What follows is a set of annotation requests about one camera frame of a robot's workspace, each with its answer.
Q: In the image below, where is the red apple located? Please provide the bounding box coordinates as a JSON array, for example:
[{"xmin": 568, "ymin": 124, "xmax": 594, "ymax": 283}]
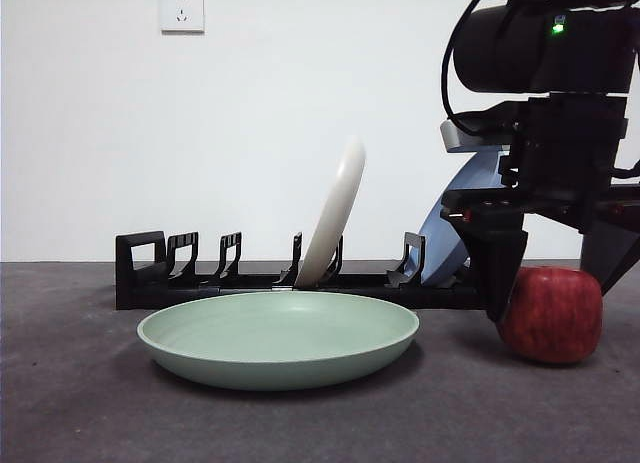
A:
[{"xmin": 497, "ymin": 265, "xmax": 604, "ymax": 367}]

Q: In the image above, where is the green round plate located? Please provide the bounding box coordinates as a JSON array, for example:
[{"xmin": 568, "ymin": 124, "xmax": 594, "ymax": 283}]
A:
[{"xmin": 136, "ymin": 290, "xmax": 420, "ymax": 392}]

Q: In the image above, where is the blue round plate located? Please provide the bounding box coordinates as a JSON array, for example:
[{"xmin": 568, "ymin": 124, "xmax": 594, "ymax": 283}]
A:
[{"xmin": 417, "ymin": 150, "xmax": 502, "ymax": 287}]

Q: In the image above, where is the black plate rack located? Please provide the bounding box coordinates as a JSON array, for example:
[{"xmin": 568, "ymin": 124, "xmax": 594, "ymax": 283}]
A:
[{"xmin": 114, "ymin": 229, "xmax": 490, "ymax": 312}]

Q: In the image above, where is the cream white round plate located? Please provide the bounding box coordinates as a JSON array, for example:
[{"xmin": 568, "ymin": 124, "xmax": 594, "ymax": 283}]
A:
[{"xmin": 293, "ymin": 135, "xmax": 368, "ymax": 288}]

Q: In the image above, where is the pale grey camera box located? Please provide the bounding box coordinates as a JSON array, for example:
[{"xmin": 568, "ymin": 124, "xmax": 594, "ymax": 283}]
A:
[{"xmin": 439, "ymin": 119, "xmax": 517, "ymax": 153}]

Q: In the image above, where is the black cable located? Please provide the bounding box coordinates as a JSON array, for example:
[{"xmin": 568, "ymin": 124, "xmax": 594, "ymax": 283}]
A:
[{"xmin": 441, "ymin": 0, "xmax": 496, "ymax": 135}]

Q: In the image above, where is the white wall socket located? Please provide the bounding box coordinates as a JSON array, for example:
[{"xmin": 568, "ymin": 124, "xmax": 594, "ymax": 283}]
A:
[{"xmin": 159, "ymin": 0, "xmax": 205, "ymax": 34}]

